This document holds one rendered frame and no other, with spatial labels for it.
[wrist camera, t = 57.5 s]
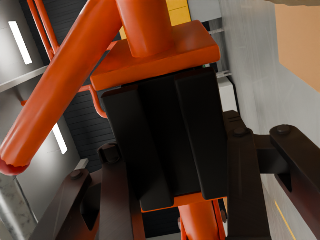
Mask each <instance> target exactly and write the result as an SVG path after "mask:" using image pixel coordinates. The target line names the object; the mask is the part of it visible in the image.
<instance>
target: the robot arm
mask: <svg viewBox="0 0 320 240"><path fill-rule="evenodd" d="M223 115H224V120H225V125H226V131H227V136H228V140H227V233H228V235H227V237H225V240H272V239H271V235H270V229H269V223H268V217H267V211H266V206H265V200H264V194H263V188H262V183H261V177H260V174H274V176H275V178H276V180H277V181H278V183H279V184H280V186H281V187H282V189H283V190H284V191H285V193H286V194H287V196H288V197H289V199H290V201H291V202H292V203H293V205H294V206H295V208H296V209H297V211H298V212H299V214H300V215H301V216H302V218H303V219H304V221H305V222H306V224H307V225H308V227H309V228H310V230H311V231H312V233H313V234H314V236H315V237H316V239H317V240H320V148H319V147H318V146H317V145H316V144H314V143H313V142H312V141H311V140H310V139H309V138H308V137H307V136H306V135H305V134H303V133H302V132H301V131H300V130H299V129H298V128H297V127H295V126H292V125H289V124H281V125H277V126H275V127H273V128H271V129H270V131H269V134H268V135H259V134H254V133H253V131H252V129H250V128H247V127H246V125H245V123H244V122H243V120H242V118H241V117H240V115H239V113H238V112H236V111H234V110H229V111H224V112H223ZM97 153H98V156H99V158H100V161H101V163H102V169H100V170H98V171H95V172H93V173H89V171H88V170H87V169H85V168H83V169H77V170H74V171H72V172H71V173H70V174H68V175H67V176H66V177H65V179H64V181H63V182H62V184H61V185H60V187H59V189H58V190H57V192H56V194H55V195H54V197H53V199H52V200H51V202H50V204H49V205H48V207H47V208H46V210H45V212H44V213H43V215H42V217H41V219H40V220H39V222H38V224H37V225H36V227H35V229H34V230H33V232H32V234H31V235H30V237H29V238H28V240H95V237H96V234H97V231H98V228H99V240H146V238H145V232H144V226H143V220H142V213H141V207H140V199H139V197H138V194H137V193H136V192H135V190H134V187H133V185H132V182H131V179H130V177H129V170H128V167H127V164H126V162H124V161H123V158H122V155H121V153H120V150H119V147H118V145H117V142H116V141H113V142H108V143H106V144H104V145H102V146H100V147H99V148H98V150H97Z"/></svg>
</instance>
